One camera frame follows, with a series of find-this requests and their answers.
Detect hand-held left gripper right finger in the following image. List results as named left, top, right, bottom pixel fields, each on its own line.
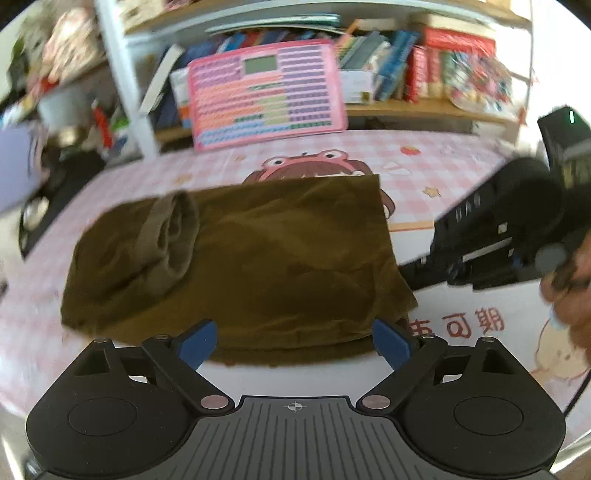
left=355, top=318, right=520, bottom=414

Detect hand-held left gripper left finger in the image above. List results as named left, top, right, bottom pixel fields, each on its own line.
left=74, top=318, right=232, bottom=414

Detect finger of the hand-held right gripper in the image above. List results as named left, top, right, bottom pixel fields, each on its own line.
left=399, top=253, right=450, bottom=291

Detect brown corduroy pants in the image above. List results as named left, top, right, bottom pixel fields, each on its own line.
left=60, top=174, right=419, bottom=367

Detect lavender folded clothes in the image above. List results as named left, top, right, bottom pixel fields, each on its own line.
left=0, top=124, right=45, bottom=214

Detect person's right hand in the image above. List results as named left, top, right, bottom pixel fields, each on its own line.
left=538, top=228, right=591, bottom=365

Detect pink checked cartoon table mat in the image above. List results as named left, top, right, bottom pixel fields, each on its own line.
left=0, top=129, right=591, bottom=416

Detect floral paper ornament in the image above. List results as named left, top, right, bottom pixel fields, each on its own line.
left=450, top=51, right=514, bottom=114

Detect red boxed book set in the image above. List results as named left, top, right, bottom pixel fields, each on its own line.
left=404, top=25, right=498, bottom=103

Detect row of colourful books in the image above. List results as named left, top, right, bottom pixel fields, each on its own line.
left=337, top=30, right=421, bottom=103

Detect black keyboard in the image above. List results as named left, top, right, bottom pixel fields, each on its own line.
left=18, top=148, right=108, bottom=259

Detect white wristwatch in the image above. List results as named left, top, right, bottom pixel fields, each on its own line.
left=21, top=198, right=49, bottom=232

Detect white pen jar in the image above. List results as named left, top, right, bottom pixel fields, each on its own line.
left=110, top=115, right=136, bottom=154

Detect pink learning tablet toy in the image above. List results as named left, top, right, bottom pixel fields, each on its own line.
left=187, top=39, right=349, bottom=153

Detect red tassel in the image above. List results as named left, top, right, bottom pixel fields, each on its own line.
left=92, top=106, right=114, bottom=148

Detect white blue orange box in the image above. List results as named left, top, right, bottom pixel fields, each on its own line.
left=170, top=68, right=192, bottom=130

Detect white bookshelf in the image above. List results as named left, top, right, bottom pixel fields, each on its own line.
left=92, top=0, right=536, bottom=160

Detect thick white book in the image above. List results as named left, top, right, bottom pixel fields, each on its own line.
left=139, top=44, right=183, bottom=114

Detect row of blue books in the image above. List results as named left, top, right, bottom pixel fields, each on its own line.
left=152, top=30, right=278, bottom=130

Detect thin black cable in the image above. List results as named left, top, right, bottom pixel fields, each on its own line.
left=562, top=367, right=591, bottom=418

